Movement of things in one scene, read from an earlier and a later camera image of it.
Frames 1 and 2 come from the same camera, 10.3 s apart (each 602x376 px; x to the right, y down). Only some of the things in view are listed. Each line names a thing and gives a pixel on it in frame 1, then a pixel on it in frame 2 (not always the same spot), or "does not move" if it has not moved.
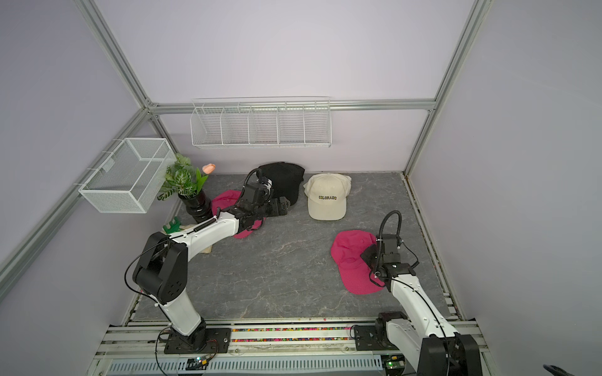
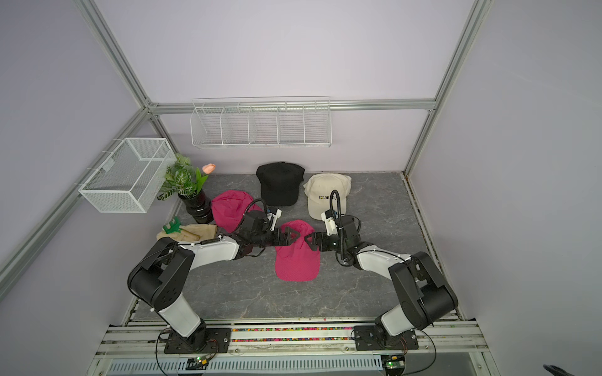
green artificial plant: [180, 178] does not move
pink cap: [346, 248] → [297, 262]
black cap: [285, 178] does not move
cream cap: [327, 196] does not move
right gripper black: [367, 254] → [322, 236]
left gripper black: [284, 208] → [285, 236]
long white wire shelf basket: [262, 122] does not move
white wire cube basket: [130, 178] does not move
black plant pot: [198, 204] does not move
